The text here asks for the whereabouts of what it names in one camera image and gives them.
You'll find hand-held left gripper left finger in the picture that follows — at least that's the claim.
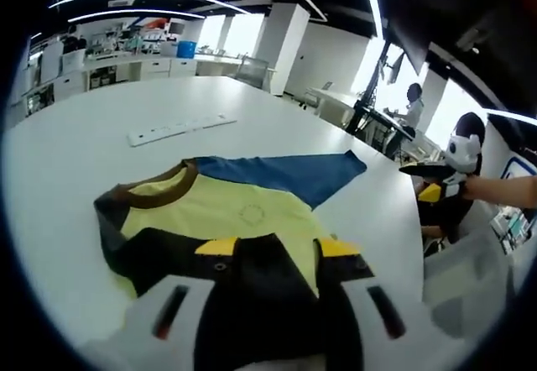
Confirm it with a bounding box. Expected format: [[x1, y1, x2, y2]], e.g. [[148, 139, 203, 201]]
[[124, 237, 241, 349]]

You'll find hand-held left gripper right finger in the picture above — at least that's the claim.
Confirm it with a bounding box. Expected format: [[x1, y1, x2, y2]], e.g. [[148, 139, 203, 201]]
[[317, 238, 423, 347]]

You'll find yellow blue black garment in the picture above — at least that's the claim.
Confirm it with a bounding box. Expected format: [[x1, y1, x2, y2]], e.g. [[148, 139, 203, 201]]
[[92, 150, 368, 371]]

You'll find person's right hand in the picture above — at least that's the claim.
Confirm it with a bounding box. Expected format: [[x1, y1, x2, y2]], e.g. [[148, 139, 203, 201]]
[[463, 175, 501, 205]]

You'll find blue framed board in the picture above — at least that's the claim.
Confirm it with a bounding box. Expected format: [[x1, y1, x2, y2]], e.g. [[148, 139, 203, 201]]
[[501, 155, 537, 186]]

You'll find grey chair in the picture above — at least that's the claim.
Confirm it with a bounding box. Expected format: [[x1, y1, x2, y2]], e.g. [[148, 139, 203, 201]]
[[423, 223, 519, 341]]

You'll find white side table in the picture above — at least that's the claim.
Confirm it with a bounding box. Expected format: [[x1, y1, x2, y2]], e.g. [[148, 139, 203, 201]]
[[308, 86, 362, 131]]

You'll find white power strip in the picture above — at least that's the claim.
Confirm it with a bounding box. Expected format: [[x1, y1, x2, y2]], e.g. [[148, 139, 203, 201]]
[[127, 112, 238, 148]]

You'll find straight ceiling light strip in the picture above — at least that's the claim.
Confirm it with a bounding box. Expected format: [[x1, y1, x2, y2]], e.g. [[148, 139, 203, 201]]
[[358, 0, 390, 41]]

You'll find narrow white pillar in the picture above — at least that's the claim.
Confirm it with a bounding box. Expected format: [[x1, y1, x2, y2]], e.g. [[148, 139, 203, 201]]
[[268, 3, 312, 96]]

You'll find glass fronted metal cabinet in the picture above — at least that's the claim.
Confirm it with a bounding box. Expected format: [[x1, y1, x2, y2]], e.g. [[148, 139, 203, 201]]
[[237, 54, 270, 91]]

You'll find white lab counter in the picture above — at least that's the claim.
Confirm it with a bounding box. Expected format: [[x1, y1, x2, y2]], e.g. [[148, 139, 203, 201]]
[[20, 50, 248, 108]]

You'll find blue plastic bin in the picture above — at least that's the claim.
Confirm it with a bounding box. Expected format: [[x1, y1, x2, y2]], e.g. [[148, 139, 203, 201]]
[[176, 39, 199, 60]]

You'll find white plastic container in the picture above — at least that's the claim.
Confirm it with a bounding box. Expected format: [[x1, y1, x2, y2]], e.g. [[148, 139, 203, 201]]
[[41, 43, 65, 81]]

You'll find short ceiling light strip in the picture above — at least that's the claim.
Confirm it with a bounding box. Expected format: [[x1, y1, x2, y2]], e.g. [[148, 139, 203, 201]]
[[66, 8, 207, 24]]

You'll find black frame desk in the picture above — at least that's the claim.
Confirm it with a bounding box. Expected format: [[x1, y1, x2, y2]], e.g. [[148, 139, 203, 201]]
[[346, 93, 417, 161]]

